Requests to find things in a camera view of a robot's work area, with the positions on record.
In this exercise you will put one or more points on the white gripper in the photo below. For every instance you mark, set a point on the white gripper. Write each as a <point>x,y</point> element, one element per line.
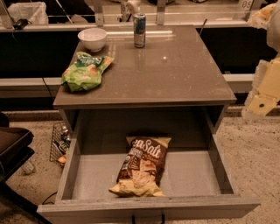
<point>274,31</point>

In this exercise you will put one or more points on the brown sea salt chip bag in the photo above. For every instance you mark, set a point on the brown sea salt chip bag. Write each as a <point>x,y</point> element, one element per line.
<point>143,167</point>

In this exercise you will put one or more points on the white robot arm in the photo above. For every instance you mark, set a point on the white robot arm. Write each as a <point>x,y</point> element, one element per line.
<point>268,18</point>

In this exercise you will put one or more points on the grey counter cabinet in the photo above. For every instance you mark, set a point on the grey counter cabinet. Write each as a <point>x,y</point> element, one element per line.
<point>173,69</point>

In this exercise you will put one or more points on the open grey top drawer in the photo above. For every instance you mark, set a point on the open grey top drawer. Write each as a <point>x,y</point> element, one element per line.
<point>196,182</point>

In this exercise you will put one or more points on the green chip bag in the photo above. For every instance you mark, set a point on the green chip bag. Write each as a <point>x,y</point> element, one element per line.
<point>86,72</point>

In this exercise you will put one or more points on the white plastic bag bin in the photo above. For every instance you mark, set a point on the white plastic bag bin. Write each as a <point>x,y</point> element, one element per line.
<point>33,12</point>

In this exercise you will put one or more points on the blue drink can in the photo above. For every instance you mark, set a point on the blue drink can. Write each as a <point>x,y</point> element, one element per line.
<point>139,21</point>

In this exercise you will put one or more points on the white bowl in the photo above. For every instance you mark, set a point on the white bowl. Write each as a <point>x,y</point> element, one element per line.
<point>93,39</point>

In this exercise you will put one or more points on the black chair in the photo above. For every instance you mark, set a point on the black chair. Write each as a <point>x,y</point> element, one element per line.
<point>14,152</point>

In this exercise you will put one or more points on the black power adapter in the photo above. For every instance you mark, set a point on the black power adapter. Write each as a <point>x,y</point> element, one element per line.
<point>20,24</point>

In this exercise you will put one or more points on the wire basket with items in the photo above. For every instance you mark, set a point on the wire basket with items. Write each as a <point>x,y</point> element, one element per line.
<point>60,144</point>

